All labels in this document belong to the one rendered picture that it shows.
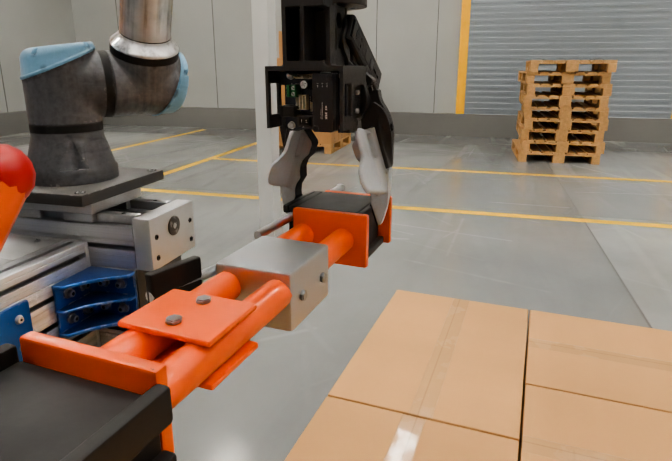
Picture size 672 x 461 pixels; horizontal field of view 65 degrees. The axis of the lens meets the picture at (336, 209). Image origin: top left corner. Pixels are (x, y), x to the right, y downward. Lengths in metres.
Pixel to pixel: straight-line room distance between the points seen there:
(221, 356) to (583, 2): 9.80
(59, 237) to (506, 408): 0.93
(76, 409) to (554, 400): 1.12
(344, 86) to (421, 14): 9.64
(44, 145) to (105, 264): 0.22
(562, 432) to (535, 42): 8.96
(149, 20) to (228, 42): 10.18
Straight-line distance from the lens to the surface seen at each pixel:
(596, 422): 1.25
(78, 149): 0.98
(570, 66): 7.40
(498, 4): 9.89
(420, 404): 1.19
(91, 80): 0.99
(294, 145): 0.51
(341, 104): 0.43
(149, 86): 1.00
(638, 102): 10.16
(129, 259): 0.94
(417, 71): 10.03
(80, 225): 0.98
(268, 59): 3.73
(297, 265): 0.38
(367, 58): 0.53
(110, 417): 0.24
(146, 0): 0.96
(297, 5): 0.45
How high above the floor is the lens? 1.23
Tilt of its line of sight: 15 degrees down
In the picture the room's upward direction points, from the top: straight up
